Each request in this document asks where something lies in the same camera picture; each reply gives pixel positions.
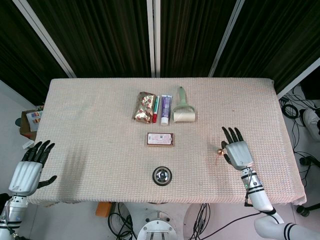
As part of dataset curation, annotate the white frame post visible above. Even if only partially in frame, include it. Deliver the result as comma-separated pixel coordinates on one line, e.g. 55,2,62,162
207,0,246,78
276,57,320,100
12,0,77,79
146,0,162,78

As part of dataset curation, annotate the brown cardboard box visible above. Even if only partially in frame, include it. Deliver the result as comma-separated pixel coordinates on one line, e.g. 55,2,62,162
20,107,45,141

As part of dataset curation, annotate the black chair base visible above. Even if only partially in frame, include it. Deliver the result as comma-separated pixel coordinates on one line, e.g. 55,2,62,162
296,154,320,217

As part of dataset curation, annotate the purple white toothpaste tube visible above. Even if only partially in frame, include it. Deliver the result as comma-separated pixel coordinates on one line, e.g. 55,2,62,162
160,94,173,126

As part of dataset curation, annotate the long black cable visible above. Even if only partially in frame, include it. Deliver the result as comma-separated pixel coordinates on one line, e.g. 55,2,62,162
191,202,261,240

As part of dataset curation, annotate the pink waffle tablecloth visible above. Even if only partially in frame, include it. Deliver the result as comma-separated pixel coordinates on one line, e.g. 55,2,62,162
26,77,308,207

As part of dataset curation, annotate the green lint roller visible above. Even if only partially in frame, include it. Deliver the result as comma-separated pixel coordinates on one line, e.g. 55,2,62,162
172,86,196,123

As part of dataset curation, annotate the coiled black cable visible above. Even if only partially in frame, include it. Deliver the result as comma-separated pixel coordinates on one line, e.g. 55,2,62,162
281,103,300,119

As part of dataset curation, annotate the orange box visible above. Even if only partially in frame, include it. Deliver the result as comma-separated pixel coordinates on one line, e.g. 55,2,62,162
95,201,113,218

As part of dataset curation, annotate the black cable bundle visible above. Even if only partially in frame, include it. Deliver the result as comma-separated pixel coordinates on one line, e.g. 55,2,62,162
107,202,138,240

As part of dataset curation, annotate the white shoe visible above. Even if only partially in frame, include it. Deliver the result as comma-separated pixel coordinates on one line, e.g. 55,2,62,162
302,108,320,141

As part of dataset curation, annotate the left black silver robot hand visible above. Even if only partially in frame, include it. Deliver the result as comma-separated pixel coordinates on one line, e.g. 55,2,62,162
8,140,58,196

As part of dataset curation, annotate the pink card box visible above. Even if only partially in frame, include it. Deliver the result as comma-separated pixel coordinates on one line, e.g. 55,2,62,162
145,132,176,148

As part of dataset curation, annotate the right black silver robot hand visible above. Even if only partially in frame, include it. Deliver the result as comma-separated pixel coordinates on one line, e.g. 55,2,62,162
220,126,256,172

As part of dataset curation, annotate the chrome desk call bell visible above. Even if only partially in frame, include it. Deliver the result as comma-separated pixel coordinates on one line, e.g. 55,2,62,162
152,165,173,187

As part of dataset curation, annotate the gold foil snack packet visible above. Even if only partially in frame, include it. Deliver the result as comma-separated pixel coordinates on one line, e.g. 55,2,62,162
131,91,157,124

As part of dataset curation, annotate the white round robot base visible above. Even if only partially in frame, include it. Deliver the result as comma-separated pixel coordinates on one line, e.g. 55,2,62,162
136,210,177,240

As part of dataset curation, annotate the green red marker pen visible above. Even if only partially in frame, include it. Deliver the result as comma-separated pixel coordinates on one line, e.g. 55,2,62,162
152,95,161,124

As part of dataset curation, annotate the dark pleated curtain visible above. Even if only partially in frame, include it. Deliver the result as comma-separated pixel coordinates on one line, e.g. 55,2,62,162
214,0,320,94
26,0,152,78
0,0,71,106
159,0,237,78

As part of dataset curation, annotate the small tan object with string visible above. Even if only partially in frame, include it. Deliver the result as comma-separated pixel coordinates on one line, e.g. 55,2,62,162
214,148,225,166

